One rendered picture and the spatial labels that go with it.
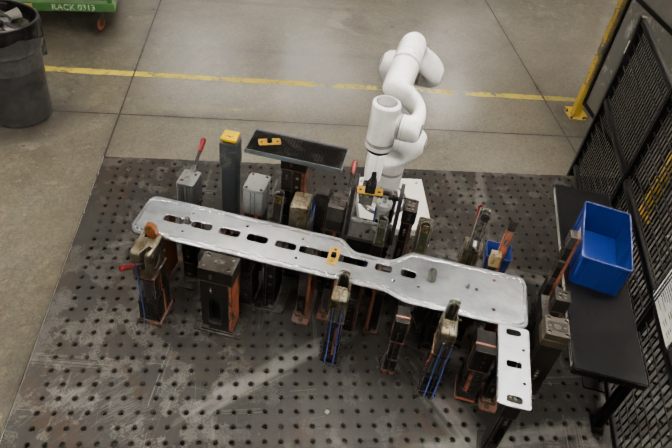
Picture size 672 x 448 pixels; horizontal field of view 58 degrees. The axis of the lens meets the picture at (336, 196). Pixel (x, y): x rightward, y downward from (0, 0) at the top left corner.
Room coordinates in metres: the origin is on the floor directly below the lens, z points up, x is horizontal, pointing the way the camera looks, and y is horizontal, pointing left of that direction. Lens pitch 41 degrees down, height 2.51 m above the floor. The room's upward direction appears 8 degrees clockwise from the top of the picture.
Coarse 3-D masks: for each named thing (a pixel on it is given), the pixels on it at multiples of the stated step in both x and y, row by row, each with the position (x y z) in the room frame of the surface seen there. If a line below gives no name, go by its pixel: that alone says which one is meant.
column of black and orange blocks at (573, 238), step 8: (576, 232) 1.50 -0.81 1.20; (568, 240) 1.48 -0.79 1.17; (576, 240) 1.47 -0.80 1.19; (568, 248) 1.47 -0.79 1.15; (576, 248) 1.46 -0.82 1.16; (560, 256) 1.48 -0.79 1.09; (568, 256) 1.47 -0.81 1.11; (560, 264) 1.47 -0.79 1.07; (552, 272) 1.48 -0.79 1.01; (560, 272) 1.47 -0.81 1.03; (544, 280) 1.51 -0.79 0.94; (552, 280) 1.47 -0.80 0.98; (544, 288) 1.47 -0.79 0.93; (552, 288) 1.47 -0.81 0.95; (536, 296) 1.50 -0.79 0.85; (528, 320) 1.48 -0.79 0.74
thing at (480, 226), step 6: (480, 210) 1.52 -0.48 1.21; (486, 210) 1.53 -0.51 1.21; (480, 216) 1.52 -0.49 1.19; (486, 216) 1.49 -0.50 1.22; (480, 222) 1.52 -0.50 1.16; (486, 222) 1.51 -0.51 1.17; (474, 228) 1.51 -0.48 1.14; (480, 228) 1.51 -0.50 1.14; (474, 234) 1.50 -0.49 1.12; (480, 234) 1.51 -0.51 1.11; (480, 240) 1.50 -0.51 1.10
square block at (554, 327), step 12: (540, 324) 1.24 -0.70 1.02; (552, 324) 1.21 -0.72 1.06; (564, 324) 1.21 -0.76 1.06; (540, 336) 1.19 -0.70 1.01; (552, 336) 1.17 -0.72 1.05; (564, 336) 1.17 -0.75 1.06; (540, 348) 1.17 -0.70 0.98; (552, 348) 1.17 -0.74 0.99; (564, 348) 1.16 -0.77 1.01; (540, 360) 1.17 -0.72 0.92; (552, 360) 1.16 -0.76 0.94; (540, 372) 1.17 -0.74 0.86; (540, 384) 1.16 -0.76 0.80
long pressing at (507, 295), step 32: (160, 224) 1.46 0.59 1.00; (224, 224) 1.50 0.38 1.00; (256, 224) 1.52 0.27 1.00; (256, 256) 1.37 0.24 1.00; (288, 256) 1.39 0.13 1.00; (352, 256) 1.43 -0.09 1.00; (416, 256) 1.48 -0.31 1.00; (384, 288) 1.31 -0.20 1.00; (416, 288) 1.33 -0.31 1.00; (448, 288) 1.35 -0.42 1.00; (480, 288) 1.37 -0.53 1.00; (512, 288) 1.39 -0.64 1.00; (480, 320) 1.24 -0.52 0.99; (512, 320) 1.25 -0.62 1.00
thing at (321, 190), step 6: (318, 186) 1.66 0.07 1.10; (324, 186) 1.67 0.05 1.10; (318, 192) 1.63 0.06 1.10; (324, 192) 1.64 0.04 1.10; (330, 192) 1.66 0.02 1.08; (318, 198) 1.62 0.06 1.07; (324, 198) 1.62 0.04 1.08; (318, 204) 1.62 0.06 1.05; (324, 204) 1.62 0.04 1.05; (318, 210) 1.63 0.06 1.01; (324, 210) 1.63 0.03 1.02; (318, 216) 1.63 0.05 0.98; (324, 216) 1.63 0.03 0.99; (318, 222) 1.63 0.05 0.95; (324, 222) 1.63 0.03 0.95; (318, 228) 1.63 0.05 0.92
